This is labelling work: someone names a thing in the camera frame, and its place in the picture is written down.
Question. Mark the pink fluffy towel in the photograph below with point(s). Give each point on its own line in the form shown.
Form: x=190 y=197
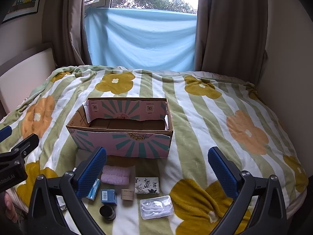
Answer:
x=117 y=176

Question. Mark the light blue box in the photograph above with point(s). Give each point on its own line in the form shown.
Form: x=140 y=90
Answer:
x=94 y=192

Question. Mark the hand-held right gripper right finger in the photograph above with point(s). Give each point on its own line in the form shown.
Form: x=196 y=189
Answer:
x=222 y=173

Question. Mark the beige bed headboard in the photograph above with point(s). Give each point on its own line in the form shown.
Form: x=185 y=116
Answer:
x=24 y=73

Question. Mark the wall poster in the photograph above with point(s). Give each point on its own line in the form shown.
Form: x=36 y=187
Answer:
x=22 y=0

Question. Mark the small dark blue box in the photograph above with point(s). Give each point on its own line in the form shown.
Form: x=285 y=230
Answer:
x=108 y=197

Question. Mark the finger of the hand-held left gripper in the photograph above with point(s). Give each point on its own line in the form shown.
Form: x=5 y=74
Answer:
x=24 y=146
x=5 y=133

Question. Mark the white floral tissue packet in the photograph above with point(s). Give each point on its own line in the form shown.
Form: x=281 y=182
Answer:
x=146 y=186

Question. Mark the small black jar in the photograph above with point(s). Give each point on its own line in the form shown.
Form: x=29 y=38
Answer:
x=107 y=214

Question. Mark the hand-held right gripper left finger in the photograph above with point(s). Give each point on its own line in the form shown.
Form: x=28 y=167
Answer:
x=94 y=171

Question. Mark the floral striped blanket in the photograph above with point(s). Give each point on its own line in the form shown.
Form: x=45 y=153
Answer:
x=195 y=117

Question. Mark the small beige cylinder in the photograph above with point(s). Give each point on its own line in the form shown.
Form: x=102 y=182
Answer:
x=127 y=194

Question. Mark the pink printed cardboard box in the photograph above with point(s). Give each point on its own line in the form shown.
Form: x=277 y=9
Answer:
x=122 y=144

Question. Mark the light blue hanging cloth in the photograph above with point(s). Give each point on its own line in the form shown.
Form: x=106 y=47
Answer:
x=141 y=41

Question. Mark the brown curtain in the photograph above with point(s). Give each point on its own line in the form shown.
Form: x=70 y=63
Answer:
x=232 y=29
x=73 y=29

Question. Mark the person's left hand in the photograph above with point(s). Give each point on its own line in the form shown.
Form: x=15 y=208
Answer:
x=11 y=210

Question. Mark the clear plastic packet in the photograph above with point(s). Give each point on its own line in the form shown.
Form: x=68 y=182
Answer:
x=156 y=206

